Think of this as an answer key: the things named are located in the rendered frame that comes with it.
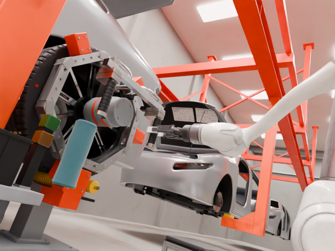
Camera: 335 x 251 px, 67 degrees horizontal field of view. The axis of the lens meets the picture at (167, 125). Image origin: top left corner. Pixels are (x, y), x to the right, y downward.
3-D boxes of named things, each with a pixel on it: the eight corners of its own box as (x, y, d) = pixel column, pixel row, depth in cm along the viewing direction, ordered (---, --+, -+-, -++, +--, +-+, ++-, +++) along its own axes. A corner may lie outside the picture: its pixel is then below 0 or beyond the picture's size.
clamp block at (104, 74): (103, 85, 103) (107, 74, 105) (119, 84, 98) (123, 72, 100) (94, 78, 99) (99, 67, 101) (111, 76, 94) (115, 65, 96)
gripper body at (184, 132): (186, 138, 105) (168, 136, 110) (195, 145, 112) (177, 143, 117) (190, 121, 108) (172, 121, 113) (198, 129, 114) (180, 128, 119)
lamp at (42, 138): (42, 147, 74) (47, 134, 75) (50, 148, 72) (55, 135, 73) (29, 142, 71) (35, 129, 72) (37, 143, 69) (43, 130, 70)
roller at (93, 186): (62, 185, 135) (66, 175, 137) (100, 195, 119) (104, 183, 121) (53, 183, 130) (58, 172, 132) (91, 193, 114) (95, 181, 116)
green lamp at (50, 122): (48, 131, 75) (54, 119, 77) (56, 132, 73) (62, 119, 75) (36, 126, 72) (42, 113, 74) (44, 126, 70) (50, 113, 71)
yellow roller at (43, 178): (33, 182, 129) (38, 171, 131) (69, 192, 113) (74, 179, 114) (23, 179, 124) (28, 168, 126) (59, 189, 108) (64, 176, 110)
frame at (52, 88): (111, 179, 136) (140, 91, 153) (120, 181, 132) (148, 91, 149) (15, 144, 94) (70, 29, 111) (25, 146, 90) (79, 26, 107)
